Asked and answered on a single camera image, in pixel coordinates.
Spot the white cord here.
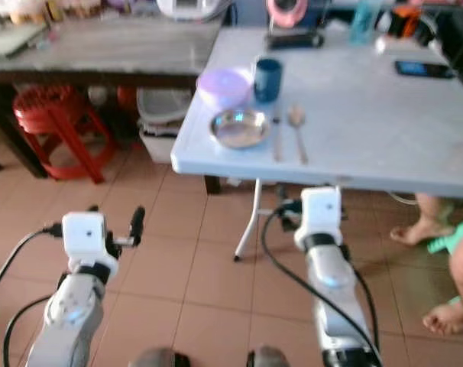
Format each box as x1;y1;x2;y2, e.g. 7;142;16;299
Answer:
387;190;420;206

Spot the metal spoon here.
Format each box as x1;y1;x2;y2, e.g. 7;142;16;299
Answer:
287;105;311;166

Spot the dark blue cup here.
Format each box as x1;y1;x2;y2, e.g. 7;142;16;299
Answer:
253;57;284;105

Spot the green cloth garment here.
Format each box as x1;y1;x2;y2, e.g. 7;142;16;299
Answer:
427;218;463;255

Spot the short black left arm cable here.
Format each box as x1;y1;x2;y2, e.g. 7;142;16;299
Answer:
2;294;63;367

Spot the white plastic basin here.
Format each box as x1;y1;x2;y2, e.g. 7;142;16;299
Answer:
135;87;191;128

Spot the long black right arm cable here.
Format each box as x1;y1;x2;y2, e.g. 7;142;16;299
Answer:
260;199;385;367

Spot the grey right robot leg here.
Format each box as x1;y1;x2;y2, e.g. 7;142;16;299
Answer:
246;346;292;367

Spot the red plastic stool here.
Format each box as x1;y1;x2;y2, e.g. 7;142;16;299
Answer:
11;85;117;185

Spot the small red plastic object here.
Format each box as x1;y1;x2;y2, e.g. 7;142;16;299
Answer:
116;86;140;115

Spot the round metal plate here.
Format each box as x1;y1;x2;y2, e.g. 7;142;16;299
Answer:
209;108;272;151

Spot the long black left arm cable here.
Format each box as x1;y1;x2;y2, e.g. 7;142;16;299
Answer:
0;223;66;367

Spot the short black arm cable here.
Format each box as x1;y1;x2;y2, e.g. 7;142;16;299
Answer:
2;294;63;367
352;266;383;354

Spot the black smartphone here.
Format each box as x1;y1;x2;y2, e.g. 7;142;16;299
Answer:
394;60;456;80

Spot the white plastic box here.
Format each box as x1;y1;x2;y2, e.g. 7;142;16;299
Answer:
139;125;183;164

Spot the purple plastic bowl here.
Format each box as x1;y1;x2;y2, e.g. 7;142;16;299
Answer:
196;67;254;110

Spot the grey robot leg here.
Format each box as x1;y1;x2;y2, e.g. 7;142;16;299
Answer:
130;348;182;367
246;346;292;367

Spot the green flat board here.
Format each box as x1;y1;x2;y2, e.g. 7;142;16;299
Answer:
0;23;48;60

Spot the pink round object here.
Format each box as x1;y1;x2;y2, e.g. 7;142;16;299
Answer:
265;0;309;31

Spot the long black arm cable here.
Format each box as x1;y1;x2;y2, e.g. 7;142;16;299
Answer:
0;223;66;367
260;199;385;367

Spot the grey left robot leg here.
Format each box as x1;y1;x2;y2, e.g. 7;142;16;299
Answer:
130;348;182;367

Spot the teal translucent cup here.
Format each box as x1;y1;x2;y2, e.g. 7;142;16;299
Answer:
349;0;384;45

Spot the person's bare foot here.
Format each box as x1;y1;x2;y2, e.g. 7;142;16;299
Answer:
389;193;455;246
422;233;463;338

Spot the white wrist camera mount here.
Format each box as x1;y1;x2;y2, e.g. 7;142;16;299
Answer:
294;186;344;250
61;212;115;268

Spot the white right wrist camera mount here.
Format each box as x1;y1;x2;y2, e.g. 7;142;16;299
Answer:
294;186;344;250

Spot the orange and black object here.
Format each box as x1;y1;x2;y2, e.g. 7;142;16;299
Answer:
384;4;438;47

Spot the grey topped wooden table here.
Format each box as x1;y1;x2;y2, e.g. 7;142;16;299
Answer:
0;18;225;181

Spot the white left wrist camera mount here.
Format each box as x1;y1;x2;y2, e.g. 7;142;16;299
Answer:
61;212;115;268

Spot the short black right arm cable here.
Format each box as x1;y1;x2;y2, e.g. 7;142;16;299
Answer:
352;266;383;354

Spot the white folding table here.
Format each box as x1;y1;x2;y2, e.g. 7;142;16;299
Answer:
170;27;463;199

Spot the white metal table leg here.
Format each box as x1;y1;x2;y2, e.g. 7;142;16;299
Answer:
233;179;298;263

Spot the black flat oblong device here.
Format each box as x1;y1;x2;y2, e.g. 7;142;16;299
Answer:
267;31;325;52

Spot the white rice cooker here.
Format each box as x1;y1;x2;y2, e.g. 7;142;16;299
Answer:
154;0;232;22

